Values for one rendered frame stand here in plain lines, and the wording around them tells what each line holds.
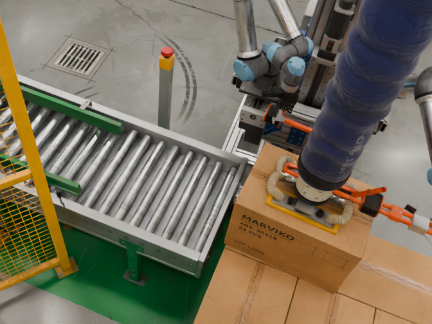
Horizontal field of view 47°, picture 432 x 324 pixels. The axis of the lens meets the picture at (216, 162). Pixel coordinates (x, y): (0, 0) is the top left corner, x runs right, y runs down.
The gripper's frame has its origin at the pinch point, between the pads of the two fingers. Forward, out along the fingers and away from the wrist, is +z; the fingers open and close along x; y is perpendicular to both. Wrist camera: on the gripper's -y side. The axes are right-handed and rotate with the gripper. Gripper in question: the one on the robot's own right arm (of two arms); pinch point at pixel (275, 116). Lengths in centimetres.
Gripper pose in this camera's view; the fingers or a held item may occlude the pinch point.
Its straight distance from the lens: 239.7
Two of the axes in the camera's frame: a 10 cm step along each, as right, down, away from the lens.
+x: 4.1, -7.0, 5.8
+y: 9.0, 3.9, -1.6
